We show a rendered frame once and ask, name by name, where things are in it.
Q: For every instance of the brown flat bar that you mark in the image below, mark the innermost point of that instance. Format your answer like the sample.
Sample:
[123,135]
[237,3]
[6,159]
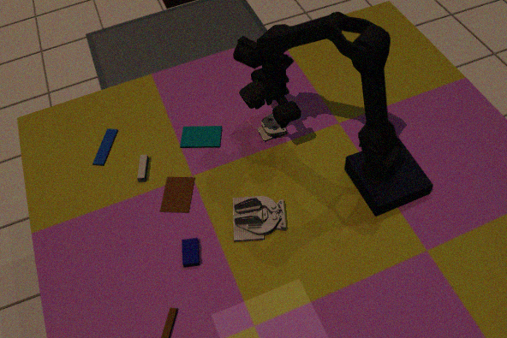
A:
[169,323]

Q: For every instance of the brown flat plate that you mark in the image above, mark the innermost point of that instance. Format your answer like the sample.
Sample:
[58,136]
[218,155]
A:
[177,194]

